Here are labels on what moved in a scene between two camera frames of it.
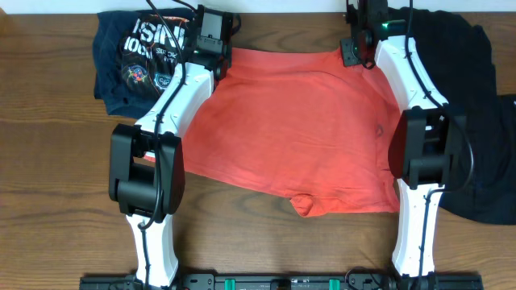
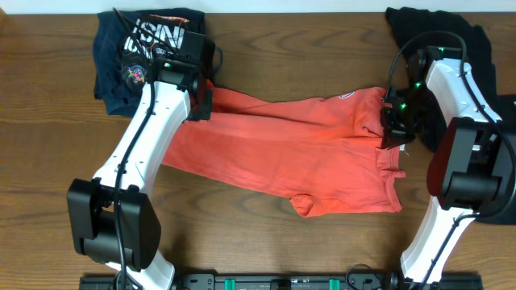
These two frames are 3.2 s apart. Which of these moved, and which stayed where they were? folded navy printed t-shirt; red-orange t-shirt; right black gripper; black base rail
Moved: red-orange t-shirt; right black gripper
Stayed: folded navy printed t-shirt; black base rail
